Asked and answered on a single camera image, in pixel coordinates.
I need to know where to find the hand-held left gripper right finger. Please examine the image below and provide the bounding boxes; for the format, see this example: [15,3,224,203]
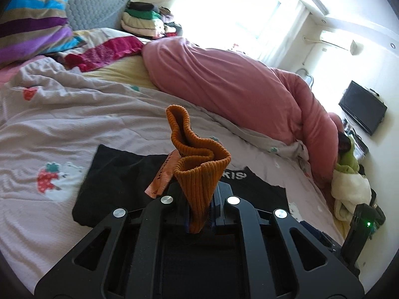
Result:
[208,181,365,299]

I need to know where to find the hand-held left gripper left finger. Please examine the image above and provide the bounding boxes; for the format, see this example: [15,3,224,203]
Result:
[34,182,191,299]

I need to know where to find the black garment with white print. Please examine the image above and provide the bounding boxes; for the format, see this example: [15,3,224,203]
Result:
[72,144,289,228]

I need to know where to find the orange knitted garment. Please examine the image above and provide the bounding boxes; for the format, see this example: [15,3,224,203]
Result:
[145,105,232,234]

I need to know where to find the stack of folded clothes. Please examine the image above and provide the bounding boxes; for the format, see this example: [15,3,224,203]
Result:
[120,1,184,39]

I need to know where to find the white fleece blanket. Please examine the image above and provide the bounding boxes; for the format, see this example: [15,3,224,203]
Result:
[331,168,371,222]

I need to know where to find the green cloth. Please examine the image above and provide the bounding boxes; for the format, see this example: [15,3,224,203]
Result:
[335,134,364,173]

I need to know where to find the strawberry print quilt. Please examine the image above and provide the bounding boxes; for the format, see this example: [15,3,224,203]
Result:
[0,54,343,287]

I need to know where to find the black flat television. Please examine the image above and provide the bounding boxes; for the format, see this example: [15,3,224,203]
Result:
[339,80,388,136]

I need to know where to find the pink duvet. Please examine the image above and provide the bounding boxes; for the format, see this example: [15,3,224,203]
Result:
[142,36,343,200]

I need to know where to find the pale yellow bedsheet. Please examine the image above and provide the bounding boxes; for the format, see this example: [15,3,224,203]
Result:
[83,54,159,91]

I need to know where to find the red patchwork blanket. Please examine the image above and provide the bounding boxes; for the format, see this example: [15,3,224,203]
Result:
[47,28,144,72]

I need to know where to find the white window curtain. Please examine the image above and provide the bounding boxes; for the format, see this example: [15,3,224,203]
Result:
[249,0,312,69]

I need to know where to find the white air conditioner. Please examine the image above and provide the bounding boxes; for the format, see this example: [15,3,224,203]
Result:
[319,29,364,52]

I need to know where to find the striped pillow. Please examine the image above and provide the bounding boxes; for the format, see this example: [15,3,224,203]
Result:
[0,0,88,69]

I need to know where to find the grey quilted headboard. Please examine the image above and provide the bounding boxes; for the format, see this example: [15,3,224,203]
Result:
[23,0,136,33]

